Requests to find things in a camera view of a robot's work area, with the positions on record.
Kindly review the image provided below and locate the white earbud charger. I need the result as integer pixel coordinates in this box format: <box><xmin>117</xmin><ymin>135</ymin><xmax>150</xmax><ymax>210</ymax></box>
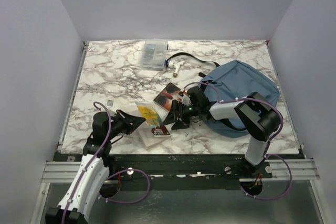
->
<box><xmin>167</xmin><ymin>61</ymin><xmax>183</xmax><ymax>78</ymax></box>

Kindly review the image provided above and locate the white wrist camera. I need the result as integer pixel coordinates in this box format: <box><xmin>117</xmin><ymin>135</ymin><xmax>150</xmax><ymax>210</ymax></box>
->
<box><xmin>179</xmin><ymin>91</ymin><xmax>191</xmax><ymax>105</ymax></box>
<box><xmin>106</xmin><ymin>100</ymin><xmax>115</xmax><ymax>116</ymax></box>

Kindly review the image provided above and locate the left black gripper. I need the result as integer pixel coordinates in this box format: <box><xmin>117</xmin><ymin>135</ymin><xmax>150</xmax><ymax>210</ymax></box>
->
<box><xmin>107</xmin><ymin>109</ymin><xmax>146</xmax><ymax>140</ymax></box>

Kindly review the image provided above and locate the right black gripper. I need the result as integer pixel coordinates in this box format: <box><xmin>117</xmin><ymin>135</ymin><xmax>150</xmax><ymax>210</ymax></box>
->
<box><xmin>163</xmin><ymin>100</ymin><xmax>201</xmax><ymax>131</ymax></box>

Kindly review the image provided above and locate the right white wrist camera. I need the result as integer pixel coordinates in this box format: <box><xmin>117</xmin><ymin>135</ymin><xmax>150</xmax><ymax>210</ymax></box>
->
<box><xmin>179</xmin><ymin>91</ymin><xmax>191</xmax><ymax>105</ymax></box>

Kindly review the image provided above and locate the blue student backpack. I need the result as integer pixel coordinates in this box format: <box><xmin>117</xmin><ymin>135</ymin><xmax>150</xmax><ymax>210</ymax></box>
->
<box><xmin>183</xmin><ymin>60</ymin><xmax>280</xmax><ymax>138</ymax></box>

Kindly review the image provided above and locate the aluminium frame rail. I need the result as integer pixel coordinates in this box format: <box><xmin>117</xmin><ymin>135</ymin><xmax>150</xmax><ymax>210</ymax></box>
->
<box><xmin>41</xmin><ymin>159</ymin><xmax>320</xmax><ymax>183</ymax></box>

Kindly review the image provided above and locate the yellow blue paperback book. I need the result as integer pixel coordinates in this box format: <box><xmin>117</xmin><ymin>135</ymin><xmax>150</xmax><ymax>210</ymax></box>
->
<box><xmin>135</xmin><ymin>102</ymin><xmax>171</xmax><ymax>150</ymax></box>

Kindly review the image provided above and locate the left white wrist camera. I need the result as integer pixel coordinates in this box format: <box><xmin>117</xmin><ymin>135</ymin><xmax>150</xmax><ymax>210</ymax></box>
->
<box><xmin>106</xmin><ymin>100</ymin><xmax>115</xmax><ymax>116</ymax></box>

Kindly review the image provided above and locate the clear plastic storage box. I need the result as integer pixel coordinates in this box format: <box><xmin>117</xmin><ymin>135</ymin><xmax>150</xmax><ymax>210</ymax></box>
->
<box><xmin>140</xmin><ymin>39</ymin><xmax>168</xmax><ymax>71</ymax></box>

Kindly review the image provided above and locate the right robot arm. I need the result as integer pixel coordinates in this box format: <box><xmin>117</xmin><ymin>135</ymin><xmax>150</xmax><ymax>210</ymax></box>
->
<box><xmin>162</xmin><ymin>86</ymin><xmax>284</xmax><ymax>178</ymax></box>

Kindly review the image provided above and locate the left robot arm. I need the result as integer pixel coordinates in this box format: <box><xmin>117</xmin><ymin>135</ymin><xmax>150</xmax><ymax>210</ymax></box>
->
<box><xmin>45</xmin><ymin>110</ymin><xmax>146</xmax><ymax>223</ymax></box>

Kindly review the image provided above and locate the dark Three Days book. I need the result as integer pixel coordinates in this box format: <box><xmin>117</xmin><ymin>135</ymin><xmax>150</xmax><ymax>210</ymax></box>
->
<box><xmin>153</xmin><ymin>83</ymin><xmax>181</xmax><ymax>111</ymax></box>

